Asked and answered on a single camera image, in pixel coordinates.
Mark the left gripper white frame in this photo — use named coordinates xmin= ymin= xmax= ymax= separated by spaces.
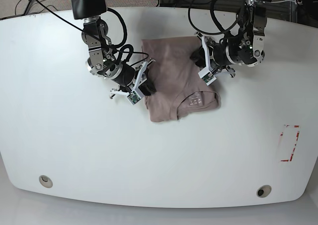
xmin=190 ymin=31 xmax=236 ymax=79

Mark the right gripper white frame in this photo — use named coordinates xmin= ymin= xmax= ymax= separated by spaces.
xmin=109 ymin=58 xmax=157 ymax=98

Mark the mauve t-shirt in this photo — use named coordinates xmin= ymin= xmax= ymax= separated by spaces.
xmin=142 ymin=36 xmax=220 ymax=123

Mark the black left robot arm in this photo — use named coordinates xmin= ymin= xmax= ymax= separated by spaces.
xmin=190 ymin=0 xmax=272 ymax=85

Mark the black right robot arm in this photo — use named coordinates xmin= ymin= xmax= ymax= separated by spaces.
xmin=71 ymin=0 xmax=156 ymax=96

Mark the red tape rectangle marking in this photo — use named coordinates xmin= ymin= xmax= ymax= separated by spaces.
xmin=277 ymin=125 xmax=300 ymax=162

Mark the left table grommet hole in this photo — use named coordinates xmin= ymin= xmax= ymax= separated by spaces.
xmin=39 ymin=175 xmax=53 ymax=188

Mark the table grommet hole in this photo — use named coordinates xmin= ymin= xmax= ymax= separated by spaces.
xmin=256 ymin=185 xmax=272 ymax=198
xmin=39 ymin=175 xmax=53 ymax=188

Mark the right table grommet hole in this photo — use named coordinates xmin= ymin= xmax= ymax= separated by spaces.
xmin=256 ymin=185 xmax=272 ymax=198

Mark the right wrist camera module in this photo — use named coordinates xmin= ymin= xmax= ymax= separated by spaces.
xmin=126 ymin=88 xmax=145 ymax=105

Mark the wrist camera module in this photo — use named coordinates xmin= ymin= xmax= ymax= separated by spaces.
xmin=198 ymin=68 xmax=217 ymax=86
xmin=126 ymin=88 xmax=145 ymax=105

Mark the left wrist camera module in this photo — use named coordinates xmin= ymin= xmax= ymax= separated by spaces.
xmin=198 ymin=68 xmax=217 ymax=86

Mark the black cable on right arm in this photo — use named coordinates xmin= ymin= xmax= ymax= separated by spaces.
xmin=106 ymin=7 xmax=150 ymax=64

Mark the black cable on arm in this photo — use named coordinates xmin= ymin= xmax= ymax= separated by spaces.
xmin=187 ymin=0 xmax=249 ymax=36
xmin=106 ymin=7 xmax=150 ymax=64

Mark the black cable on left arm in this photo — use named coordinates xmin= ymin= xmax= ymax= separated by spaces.
xmin=187 ymin=0 xmax=249 ymax=36

